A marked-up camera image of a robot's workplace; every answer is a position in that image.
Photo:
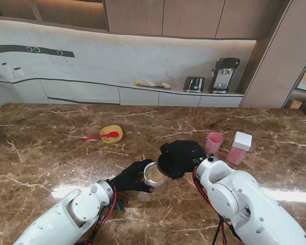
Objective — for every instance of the yellow plastic bowl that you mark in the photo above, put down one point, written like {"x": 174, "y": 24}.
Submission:
{"x": 112, "y": 137}

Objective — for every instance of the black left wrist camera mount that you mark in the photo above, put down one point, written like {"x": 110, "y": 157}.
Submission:
{"x": 119, "y": 205}

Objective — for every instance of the black espresso machine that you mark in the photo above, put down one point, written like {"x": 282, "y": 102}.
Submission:
{"x": 224, "y": 74}

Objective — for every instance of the orange printed box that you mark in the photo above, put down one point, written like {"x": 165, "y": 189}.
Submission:
{"x": 295, "y": 104}

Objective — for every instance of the white counter cabinet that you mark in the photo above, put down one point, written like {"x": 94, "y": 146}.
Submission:
{"x": 79, "y": 92}

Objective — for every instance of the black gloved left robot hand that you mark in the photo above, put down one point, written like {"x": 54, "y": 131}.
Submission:
{"x": 130, "y": 178}

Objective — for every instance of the black toaster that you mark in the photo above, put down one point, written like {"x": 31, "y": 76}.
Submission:
{"x": 193, "y": 84}

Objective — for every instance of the yellow bread piece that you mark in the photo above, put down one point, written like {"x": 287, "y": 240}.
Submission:
{"x": 137, "y": 82}
{"x": 165, "y": 85}
{"x": 150, "y": 84}

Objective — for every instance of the pink measuring cup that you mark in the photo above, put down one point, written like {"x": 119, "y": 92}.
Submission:
{"x": 214, "y": 143}

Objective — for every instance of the wooden wall cabinets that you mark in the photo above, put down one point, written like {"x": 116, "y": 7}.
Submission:
{"x": 188, "y": 18}

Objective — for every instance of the black round jar lid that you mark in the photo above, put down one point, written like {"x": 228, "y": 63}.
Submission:
{"x": 164, "y": 163}

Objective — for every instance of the clear glass grain jar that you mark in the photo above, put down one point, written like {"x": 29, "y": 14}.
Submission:
{"x": 155, "y": 182}

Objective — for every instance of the white square container lid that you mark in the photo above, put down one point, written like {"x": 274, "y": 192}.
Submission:
{"x": 242, "y": 140}

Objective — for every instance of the short white bottle black cap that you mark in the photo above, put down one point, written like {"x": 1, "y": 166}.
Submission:
{"x": 18, "y": 72}

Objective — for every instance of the dark wooden serving board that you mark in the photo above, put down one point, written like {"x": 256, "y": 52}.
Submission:
{"x": 155, "y": 87}

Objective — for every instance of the tall white bottle black cap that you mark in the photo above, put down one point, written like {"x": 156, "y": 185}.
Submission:
{"x": 6, "y": 71}

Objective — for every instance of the pink container with white lid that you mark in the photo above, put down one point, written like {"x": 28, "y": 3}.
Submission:
{"x": 235, "y": 154}

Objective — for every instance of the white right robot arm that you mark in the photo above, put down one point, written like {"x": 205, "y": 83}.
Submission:
{"x": 244, "y": 199}

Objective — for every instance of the red measuring spoon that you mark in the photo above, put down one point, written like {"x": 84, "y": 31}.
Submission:
{"x": 102, "y": 136}

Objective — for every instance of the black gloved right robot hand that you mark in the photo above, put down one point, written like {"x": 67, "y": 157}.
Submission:
{"x": 183, "y": 158}

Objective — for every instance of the black wall panel with rings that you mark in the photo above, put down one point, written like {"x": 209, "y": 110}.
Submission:
{"x": 15, "y": 49}

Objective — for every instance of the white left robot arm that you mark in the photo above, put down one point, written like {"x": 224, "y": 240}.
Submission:
{"x": 63, "y": 219}

